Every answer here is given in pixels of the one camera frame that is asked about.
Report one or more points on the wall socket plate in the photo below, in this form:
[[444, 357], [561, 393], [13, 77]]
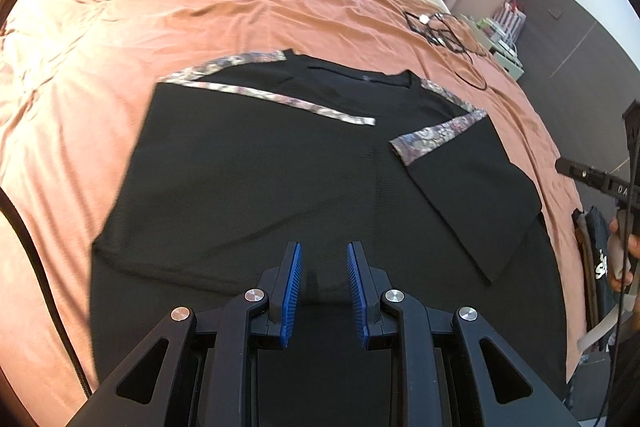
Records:
[[553, 13]]

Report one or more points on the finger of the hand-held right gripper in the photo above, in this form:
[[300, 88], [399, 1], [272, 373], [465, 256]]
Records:
[[595, 179]]

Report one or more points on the dark printed clothes pile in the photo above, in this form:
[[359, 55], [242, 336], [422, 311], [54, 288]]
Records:
[[595, 257]]

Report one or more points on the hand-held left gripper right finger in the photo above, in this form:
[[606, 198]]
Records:
[[359, 297]]

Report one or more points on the black shirt with floral trim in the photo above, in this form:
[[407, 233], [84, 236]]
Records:
[[250, 167]]

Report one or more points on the striped gift bag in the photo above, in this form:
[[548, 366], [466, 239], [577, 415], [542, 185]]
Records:
[[510, 24]]

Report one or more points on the person's right hand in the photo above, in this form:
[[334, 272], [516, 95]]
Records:
[[616, 237]]

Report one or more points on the orange bed blanket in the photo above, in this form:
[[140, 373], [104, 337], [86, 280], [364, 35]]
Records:
[[125, 32]]

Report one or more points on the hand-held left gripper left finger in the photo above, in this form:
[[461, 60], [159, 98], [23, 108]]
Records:
[[291, 297]]

